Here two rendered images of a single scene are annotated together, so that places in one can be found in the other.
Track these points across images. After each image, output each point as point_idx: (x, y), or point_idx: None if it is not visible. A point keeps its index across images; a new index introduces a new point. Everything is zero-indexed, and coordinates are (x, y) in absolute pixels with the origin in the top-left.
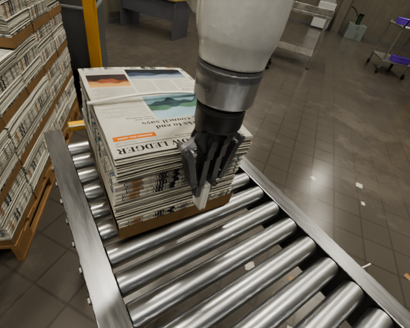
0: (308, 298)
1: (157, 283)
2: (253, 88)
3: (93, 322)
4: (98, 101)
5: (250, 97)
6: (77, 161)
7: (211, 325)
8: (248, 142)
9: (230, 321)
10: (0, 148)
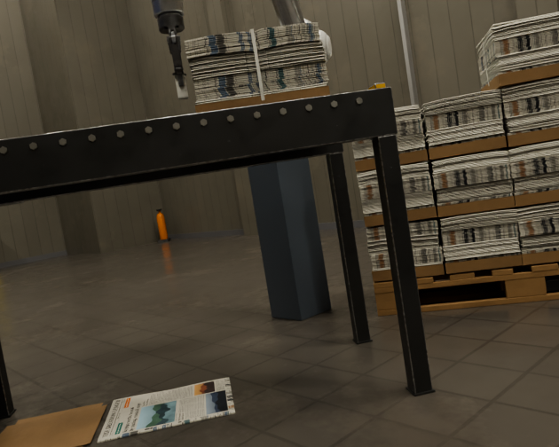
0: None
1: (306, 380)
2: (152, 4)
3: (284, 352)
4: None
5: (153, 9)
6: None
7: None
8: (185, 48)
9: (198, 438)
10: (408, 176)
